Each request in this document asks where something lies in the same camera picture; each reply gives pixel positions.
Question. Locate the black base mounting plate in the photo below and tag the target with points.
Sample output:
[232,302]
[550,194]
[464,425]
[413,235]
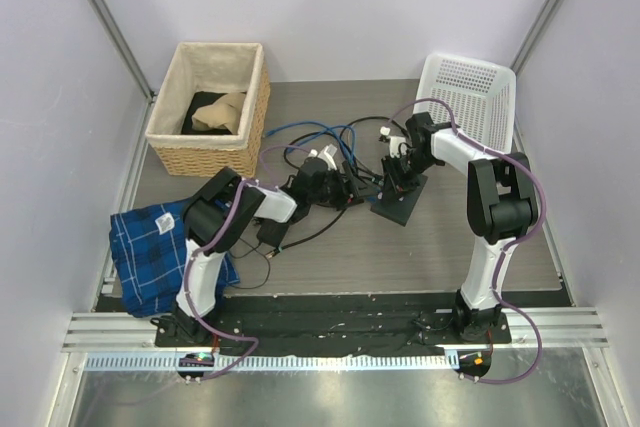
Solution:
[339,325]

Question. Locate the white plastic perforated basket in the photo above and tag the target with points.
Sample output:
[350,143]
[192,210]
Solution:
[481,95]

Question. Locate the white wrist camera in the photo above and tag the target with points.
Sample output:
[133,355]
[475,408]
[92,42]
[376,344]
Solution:
[398,145]
[327,155]

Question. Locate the black cloth in basket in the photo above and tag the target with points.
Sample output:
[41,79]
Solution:
[201,99]

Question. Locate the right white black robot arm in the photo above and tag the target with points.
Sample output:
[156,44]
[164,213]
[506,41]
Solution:
[501,207]

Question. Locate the black power adapter brick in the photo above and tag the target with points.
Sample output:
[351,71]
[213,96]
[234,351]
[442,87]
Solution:
[271,232]

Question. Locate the wicker basket with liner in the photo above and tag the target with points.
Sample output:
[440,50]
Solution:
[210,67]

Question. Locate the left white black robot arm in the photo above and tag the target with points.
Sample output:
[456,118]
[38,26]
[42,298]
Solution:
[216,217]

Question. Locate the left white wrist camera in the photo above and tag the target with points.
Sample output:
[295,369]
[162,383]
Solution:
[327,155]

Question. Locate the beige cloth in basket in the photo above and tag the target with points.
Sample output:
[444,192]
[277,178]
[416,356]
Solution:
[224,113]

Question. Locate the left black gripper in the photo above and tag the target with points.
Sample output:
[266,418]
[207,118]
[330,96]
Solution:
[349,190]

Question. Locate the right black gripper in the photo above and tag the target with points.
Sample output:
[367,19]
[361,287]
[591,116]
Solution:
[393,181]

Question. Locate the black network switch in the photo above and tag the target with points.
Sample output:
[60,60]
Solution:
[399,211]

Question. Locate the blue plaid cloth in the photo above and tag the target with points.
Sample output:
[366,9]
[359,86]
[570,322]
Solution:
[148,249]

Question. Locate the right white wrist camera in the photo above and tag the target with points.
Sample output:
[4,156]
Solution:
[398,145]

